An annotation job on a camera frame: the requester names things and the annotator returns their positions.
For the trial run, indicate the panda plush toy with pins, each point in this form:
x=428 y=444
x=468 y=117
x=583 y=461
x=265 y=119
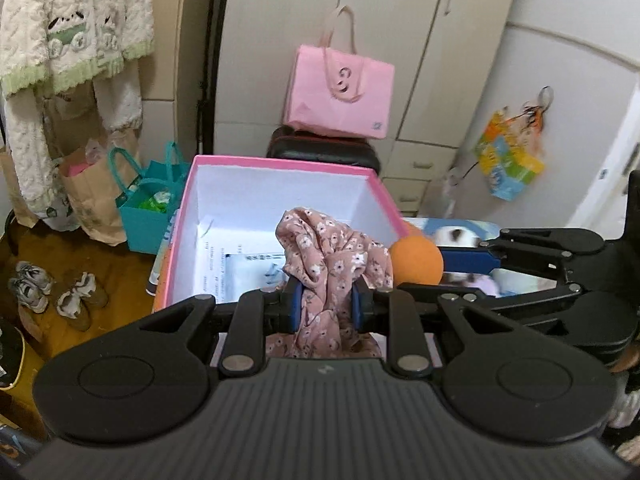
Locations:
x=452 y=235

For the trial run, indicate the black bag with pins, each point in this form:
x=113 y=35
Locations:
x=10 y=355

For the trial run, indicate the person's right hand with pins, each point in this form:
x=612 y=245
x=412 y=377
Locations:
x=629 y=359

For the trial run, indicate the white door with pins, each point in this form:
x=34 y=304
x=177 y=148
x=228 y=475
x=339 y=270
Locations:
x=620 y=150

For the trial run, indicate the printed paper sheet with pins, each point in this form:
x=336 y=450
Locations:
x=215 y=260

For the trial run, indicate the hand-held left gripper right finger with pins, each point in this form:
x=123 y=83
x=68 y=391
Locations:
x=359 y=310

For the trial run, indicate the orange soft ball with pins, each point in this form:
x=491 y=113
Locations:
x=415 y=262

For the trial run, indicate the pink floral cloth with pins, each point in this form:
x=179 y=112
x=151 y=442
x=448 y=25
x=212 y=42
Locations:
x=320 y=260

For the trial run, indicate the black suitcase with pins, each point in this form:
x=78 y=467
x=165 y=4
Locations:
x=325 y=152

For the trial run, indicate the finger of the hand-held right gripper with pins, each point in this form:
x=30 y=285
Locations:
x=470 y=260
x=530 y=300

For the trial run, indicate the beige wardrobe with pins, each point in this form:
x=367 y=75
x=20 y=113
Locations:
x=260 y=35

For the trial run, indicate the teal gift bag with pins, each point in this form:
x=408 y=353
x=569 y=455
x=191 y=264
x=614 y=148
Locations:
x=145 y=230

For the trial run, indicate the colourful cartoon gift bag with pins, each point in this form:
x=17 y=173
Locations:
x=505 y=165

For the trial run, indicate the pink tote bag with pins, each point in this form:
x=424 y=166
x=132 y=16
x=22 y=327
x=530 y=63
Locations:
x=340 y=100

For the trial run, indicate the pink cardboard box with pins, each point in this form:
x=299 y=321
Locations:
x=280 y=190

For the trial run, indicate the brown paper bag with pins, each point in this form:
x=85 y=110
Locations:
x=95 y=200
x=25 y=160
x=15 y=185

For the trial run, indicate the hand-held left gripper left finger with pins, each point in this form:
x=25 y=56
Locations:
x=295 y=305

